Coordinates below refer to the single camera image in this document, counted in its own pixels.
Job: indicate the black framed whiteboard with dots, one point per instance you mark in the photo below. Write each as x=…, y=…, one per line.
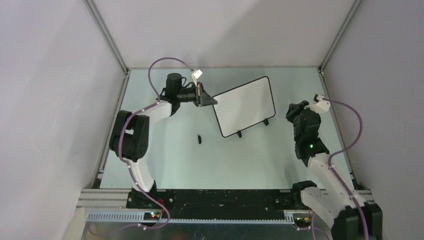
x=244, y=106

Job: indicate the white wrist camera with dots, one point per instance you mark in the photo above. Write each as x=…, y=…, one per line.
x=195, y=75
x=320, y=105

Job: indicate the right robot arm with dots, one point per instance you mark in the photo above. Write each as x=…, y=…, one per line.
x=346, y=213

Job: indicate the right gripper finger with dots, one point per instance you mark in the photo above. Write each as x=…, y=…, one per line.
x=291, y=113
x=299, y=106

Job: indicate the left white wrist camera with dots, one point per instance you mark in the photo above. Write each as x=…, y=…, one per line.
x=195, y=75

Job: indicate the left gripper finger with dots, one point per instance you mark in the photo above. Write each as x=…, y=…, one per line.
x=207, y=101
x=204, y=96

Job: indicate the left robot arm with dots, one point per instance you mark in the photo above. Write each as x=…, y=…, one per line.
x=130, y=135

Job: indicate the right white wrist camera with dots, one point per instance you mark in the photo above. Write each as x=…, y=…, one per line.
x=320, y=105

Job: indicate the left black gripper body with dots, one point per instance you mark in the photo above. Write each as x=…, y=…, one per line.
x=192, y=95

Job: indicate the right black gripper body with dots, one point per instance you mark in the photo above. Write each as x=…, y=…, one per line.
x=295, y=130

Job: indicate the aluminium frame rail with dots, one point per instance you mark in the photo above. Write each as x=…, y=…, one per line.
x=110, y=205

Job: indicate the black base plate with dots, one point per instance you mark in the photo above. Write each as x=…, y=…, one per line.
x=219, y=204

